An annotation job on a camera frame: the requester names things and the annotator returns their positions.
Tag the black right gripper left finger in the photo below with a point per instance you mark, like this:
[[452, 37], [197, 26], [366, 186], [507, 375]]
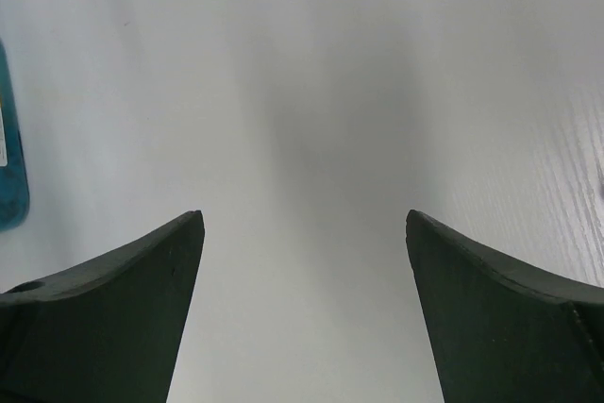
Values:
[[108, 329]]

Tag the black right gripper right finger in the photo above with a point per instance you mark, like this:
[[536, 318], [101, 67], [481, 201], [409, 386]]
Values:
[[500, 329]]

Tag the teal translucent plastic bin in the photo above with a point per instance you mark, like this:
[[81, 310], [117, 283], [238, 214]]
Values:
[[14, 185]]

